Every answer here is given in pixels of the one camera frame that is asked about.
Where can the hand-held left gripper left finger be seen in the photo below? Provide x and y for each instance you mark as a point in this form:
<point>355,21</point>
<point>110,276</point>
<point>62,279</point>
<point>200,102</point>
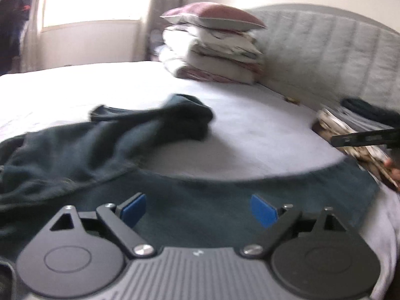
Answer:
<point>134,207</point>

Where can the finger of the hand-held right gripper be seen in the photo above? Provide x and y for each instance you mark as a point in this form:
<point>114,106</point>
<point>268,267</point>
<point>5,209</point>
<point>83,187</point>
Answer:
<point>359,138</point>

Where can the folded floral quilt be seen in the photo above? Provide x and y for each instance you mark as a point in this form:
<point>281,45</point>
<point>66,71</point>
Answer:
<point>218,59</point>

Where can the grey padded headboard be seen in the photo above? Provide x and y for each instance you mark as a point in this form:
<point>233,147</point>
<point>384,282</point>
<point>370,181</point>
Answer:
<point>312,53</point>

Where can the bed with grey sheet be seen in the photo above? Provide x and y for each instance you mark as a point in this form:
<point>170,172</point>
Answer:
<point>250,122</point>

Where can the pink pillow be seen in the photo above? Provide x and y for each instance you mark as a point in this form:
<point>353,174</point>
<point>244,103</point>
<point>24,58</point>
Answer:
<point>215,14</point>

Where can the dark blue jeans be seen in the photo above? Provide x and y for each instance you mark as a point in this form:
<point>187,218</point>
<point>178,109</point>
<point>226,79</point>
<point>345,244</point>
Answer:
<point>78,153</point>

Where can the dark hanging coat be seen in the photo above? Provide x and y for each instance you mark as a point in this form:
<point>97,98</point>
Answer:
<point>12,22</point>

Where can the grey cloth pile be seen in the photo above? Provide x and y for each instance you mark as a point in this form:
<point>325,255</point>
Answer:
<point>154,47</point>

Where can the grey patterned curtain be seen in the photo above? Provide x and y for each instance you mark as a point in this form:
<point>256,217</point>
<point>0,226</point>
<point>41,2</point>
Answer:
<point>159,6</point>
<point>31,37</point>

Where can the pale folded cloth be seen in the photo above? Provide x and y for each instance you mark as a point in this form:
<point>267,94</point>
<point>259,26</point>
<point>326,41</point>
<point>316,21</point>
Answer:
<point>353,120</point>

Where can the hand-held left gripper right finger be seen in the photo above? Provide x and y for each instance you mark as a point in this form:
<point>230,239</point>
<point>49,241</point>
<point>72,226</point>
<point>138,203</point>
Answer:
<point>264,209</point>

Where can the person's right hand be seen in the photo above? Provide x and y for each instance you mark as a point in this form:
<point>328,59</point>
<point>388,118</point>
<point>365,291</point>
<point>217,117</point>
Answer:
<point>394,172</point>

